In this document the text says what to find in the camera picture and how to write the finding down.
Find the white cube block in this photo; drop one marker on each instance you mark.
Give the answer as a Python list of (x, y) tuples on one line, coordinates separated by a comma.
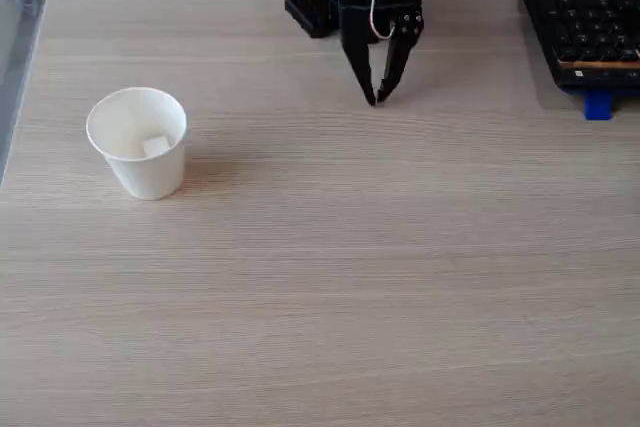
[(156, 146)]

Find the black keyboard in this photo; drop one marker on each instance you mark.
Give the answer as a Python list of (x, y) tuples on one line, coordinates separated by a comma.
[(585, 32)]

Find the yellow pencil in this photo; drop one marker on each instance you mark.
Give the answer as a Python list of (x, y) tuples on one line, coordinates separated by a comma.
[(600, 65)]

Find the blue plastic clamp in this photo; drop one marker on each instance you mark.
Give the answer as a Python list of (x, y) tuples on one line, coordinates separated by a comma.
[(598, 106)]

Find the white paper cup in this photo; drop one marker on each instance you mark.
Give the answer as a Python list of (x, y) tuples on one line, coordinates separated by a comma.
[(142, 172)]

